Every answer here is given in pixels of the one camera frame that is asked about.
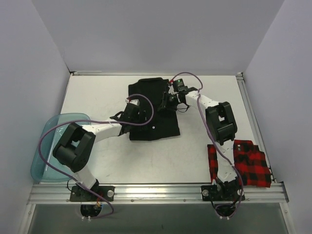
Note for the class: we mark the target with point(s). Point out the front aluminium table rail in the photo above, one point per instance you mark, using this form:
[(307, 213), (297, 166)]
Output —
[(154, 194)]

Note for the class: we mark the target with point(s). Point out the back aluminium table rail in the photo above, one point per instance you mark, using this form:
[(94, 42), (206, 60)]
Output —
[(101, 73)]

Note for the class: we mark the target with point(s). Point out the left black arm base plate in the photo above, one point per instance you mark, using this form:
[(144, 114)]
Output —
[(79, 194)]

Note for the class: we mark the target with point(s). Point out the red black plaid shirt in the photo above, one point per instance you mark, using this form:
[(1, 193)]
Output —
[(251, 164)]

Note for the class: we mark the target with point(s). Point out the aluminium table rail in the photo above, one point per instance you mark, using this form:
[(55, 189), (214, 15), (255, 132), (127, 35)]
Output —
[(154, 194), (252, 119), (101, 73)]

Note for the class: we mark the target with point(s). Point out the translucent blue plastic bin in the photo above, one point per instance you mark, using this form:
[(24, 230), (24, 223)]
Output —
[(40, 172)]

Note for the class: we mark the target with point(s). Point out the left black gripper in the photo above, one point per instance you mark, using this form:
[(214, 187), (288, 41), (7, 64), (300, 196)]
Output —
[(140, 118)]

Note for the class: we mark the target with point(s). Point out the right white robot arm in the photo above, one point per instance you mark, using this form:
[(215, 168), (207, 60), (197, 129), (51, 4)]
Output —
[(218, 119)]

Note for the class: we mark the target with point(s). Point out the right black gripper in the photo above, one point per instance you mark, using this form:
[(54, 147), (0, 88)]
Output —
[(165, 102)]

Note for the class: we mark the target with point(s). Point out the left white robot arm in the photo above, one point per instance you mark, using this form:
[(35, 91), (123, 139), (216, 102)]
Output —
[(74, 148)]

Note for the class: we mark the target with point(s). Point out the black long sleeve shirt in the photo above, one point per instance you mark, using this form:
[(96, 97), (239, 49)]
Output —
[(164, 123)]

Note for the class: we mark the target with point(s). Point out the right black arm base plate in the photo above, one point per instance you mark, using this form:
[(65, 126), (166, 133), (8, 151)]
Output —
[(228, 191)]

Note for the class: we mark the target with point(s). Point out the right aluminium table rail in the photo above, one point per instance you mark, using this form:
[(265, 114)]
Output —
[(252, 119)]

